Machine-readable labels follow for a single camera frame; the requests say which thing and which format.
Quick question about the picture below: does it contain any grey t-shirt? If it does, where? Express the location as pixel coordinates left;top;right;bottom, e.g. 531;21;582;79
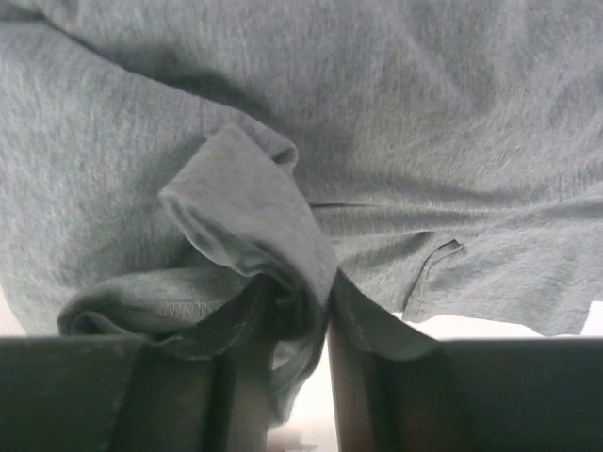
1;1;602;422

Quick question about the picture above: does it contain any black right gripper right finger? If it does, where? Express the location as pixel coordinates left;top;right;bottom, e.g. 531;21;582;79
329;275;602;452

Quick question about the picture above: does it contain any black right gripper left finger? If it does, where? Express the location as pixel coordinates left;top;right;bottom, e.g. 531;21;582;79
0;277;279;452

